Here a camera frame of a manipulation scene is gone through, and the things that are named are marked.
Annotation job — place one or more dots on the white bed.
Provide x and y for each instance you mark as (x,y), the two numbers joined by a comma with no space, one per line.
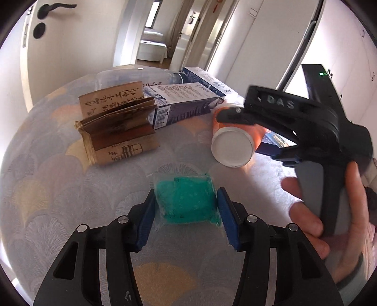
(153,44)

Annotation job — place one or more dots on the dark blue printed packet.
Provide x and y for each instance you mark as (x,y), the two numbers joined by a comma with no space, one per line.
(278,139)

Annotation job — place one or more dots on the orange bottle white cap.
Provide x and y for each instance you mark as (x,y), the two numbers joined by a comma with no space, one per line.
(232,147)

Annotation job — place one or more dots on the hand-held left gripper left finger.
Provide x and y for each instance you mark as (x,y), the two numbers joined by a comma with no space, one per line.
(145,219)

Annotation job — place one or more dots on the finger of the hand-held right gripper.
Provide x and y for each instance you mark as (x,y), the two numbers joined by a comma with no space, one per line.
(284,154)
(234,116)

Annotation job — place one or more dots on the person's right hand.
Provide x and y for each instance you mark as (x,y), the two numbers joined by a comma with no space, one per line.
(307,223)

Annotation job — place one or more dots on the clear plastic bottle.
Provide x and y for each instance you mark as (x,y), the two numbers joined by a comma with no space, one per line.
(129,78)

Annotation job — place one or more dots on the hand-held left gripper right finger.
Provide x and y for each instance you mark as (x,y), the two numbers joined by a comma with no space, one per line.
(228,219)

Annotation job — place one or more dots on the red hanging ornament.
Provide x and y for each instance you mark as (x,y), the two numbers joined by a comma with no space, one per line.
(216,5)

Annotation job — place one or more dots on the folded brown paper bag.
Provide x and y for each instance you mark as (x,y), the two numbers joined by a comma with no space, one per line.
(117,129)

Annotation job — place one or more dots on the large blue white carton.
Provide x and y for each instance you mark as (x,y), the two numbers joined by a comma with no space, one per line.
(182,106)

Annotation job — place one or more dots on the white door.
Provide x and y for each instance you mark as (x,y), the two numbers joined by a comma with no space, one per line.
(73,38)

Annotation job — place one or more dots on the green sachet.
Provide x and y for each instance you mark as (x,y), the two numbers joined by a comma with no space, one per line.
(188,200)

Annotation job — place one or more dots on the small blue white carton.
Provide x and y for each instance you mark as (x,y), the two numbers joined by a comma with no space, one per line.
(206,79)

